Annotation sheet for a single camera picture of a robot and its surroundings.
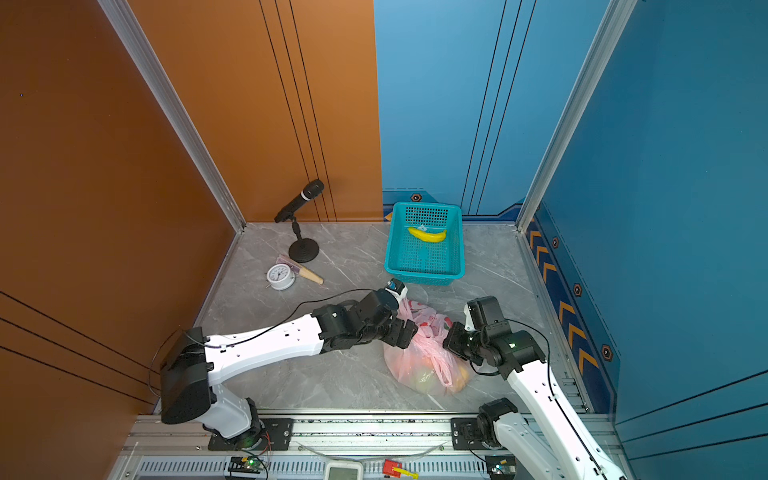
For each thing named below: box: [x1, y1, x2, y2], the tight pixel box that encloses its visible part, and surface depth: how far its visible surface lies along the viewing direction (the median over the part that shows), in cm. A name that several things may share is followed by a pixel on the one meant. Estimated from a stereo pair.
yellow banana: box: [407, 227, 447, 243], surface depth 117 cm
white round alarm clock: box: [266, 263, 296, 290], surface depth 102 cm
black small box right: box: [485, 455, 516, 480], surface depth 72 cm
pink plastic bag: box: [384, 297, 473, 395], surface depth 77 cm
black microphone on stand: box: [274, 179, 325, 263], surface depth 108 cm
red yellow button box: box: [382, 459, 419, 480], surface depth 70 cm
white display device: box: [324, 460, 364, 480], surface depth 68 cm
